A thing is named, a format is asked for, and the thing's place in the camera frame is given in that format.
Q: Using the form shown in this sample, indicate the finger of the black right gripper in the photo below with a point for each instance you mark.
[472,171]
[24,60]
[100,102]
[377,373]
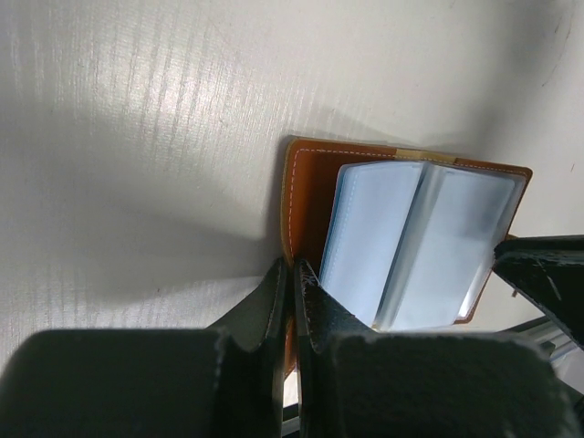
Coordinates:
[547,271]

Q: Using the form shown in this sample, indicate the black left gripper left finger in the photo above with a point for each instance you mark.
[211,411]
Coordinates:
[222,381]

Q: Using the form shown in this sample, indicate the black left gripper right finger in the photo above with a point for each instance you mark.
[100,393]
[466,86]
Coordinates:
[357,382]

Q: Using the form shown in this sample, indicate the brown leather card holder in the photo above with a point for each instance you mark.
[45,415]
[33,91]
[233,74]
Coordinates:
[403,239]

